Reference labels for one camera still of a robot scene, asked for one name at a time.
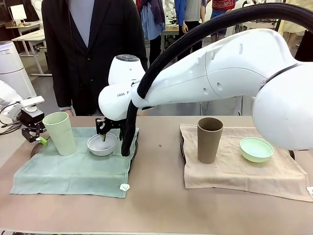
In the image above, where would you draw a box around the white computer monitor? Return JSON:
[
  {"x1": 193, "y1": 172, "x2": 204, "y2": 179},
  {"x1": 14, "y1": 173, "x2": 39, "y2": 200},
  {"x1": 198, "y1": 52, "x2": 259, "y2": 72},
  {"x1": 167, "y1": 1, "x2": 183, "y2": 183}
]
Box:
[{"x1": 8, "y1": 4, "x2": 27, "y2": 25}]

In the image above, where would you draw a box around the dark brown serving tray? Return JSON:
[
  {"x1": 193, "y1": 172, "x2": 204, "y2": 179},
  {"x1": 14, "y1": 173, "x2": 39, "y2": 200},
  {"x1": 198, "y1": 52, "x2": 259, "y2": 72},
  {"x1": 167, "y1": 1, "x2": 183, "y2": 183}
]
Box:
[{"x1": 30, "y1": 132, "x2": 140, "y2": 177}]

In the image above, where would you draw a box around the black right arm cable sleeve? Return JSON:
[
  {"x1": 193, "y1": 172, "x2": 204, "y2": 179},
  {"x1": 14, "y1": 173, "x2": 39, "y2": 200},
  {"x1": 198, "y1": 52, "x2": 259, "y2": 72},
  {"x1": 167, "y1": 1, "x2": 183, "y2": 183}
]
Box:
[{"x1": 120, "y1": 0, "x2": 313, "y2": 157}]

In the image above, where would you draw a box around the person in black jacket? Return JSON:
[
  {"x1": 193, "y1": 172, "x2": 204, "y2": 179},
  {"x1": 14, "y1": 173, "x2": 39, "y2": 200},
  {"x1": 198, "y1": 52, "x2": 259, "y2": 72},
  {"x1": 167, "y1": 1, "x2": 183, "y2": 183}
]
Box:
[{"x1": 41, "y1": 0, "x2": 149, "y2": 117}]

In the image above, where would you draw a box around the person in blue shirt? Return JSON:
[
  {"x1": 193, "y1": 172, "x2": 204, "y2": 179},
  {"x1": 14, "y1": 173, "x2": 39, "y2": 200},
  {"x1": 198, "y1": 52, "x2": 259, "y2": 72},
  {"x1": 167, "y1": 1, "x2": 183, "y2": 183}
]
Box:
[{"x1": 139, "y1": 0, "x2": 166, "y2": 65}]

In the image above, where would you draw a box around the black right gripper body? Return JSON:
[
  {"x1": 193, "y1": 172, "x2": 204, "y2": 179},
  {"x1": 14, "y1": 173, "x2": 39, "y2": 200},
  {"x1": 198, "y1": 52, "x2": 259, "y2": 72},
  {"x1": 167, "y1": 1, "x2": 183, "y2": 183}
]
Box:
[{"x1": 94, "y1": 117, "x2": 122, "y2": 136}]

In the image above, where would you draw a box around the thin black left wrist cable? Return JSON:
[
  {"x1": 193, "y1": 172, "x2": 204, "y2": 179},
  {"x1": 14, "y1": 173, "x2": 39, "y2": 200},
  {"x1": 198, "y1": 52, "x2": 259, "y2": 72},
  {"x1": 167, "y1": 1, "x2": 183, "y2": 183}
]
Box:
[{"x1": 0, "y1": 107, "x2": 23, "y2": 136}]

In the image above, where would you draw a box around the white bowl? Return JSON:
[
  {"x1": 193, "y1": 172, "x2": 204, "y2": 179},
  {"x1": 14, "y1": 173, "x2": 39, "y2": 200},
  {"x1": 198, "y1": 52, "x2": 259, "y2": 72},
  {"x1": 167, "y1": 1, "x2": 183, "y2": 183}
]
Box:
[{"x1": 87, "y1": 133, "x2": 117, "y2": 157}]

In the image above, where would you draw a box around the beige cloth mat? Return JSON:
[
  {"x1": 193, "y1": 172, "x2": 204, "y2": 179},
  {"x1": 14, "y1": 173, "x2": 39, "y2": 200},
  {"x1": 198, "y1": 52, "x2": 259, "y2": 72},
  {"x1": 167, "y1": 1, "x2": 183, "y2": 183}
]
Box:
[{"x1": 179, "y1": 123, "x2": 313, "y2": 203}]

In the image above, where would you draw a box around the green cloth mat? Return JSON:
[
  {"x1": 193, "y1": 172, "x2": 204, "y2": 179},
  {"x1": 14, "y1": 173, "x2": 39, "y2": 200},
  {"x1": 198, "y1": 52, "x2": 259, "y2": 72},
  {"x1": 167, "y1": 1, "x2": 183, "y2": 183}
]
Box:
[{"x1": 9, "y1": 126, "x2": 140, "y2": 198}]

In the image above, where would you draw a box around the white background desk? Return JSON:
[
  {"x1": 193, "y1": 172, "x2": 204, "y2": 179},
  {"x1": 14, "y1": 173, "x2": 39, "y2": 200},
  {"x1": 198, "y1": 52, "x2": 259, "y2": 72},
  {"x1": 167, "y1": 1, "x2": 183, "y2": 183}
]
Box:
[{"x1": 11, "y1": 28, "x2": 47, "y2": 74}]

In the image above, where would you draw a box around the brown tall cup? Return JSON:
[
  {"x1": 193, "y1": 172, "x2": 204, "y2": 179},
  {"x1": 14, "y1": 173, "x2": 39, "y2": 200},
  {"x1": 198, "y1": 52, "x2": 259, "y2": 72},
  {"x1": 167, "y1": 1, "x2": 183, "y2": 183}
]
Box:
[{"x1": 197, "y1": 117, "x2": 224, "y2": 164}]

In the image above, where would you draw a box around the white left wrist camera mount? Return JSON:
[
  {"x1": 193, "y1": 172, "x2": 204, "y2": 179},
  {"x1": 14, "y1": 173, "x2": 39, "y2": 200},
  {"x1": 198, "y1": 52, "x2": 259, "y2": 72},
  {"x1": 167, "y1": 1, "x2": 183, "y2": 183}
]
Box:
[{"x1": 21, "y1": 95, "x2": 45, "y2": 112}]

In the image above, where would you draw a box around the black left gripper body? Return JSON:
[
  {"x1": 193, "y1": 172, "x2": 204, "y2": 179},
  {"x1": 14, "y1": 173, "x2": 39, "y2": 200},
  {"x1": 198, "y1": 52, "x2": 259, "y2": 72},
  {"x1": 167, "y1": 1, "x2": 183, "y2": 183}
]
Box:
[{"x1": 19, "y1": 109, "x2": 46, "y2": 131}]

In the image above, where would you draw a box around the pale green bowl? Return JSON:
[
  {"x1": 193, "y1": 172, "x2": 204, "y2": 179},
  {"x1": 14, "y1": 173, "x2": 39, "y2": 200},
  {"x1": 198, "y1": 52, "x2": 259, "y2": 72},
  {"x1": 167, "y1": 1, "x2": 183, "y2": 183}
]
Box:
[{"x1": 239, "y1": 137, "x2": 274, "y2": 163}]

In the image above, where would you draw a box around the pale green tall cup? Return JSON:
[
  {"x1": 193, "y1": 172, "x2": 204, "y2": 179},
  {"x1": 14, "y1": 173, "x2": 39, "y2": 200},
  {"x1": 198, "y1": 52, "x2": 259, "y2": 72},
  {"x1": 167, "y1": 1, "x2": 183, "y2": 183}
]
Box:
[{"x1": 42, "y1": 112, "x2": 76, "y2": 156}]

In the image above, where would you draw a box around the person in red top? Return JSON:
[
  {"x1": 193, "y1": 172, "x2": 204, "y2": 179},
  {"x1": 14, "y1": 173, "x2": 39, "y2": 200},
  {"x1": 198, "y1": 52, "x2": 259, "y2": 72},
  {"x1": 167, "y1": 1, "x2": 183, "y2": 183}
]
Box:
[{"x1": 210, "y1": 0, "x2": 236, "y2": 38}]

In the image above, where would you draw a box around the black serving tray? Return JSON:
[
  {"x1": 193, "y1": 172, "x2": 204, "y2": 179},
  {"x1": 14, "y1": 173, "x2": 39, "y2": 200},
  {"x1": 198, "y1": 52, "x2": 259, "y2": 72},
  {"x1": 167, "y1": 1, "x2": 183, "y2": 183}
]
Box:
[{"x1": 180, "y1": 138, "x2": 296, "y2": 165}]

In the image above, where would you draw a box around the white cylindrical air purifier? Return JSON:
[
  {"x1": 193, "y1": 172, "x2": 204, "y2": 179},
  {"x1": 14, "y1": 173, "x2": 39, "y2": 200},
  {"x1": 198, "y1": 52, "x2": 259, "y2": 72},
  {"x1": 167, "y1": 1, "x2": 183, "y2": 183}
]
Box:
[{"x1": 0, "y1": 41, "x2": 37, "y2": 99}]

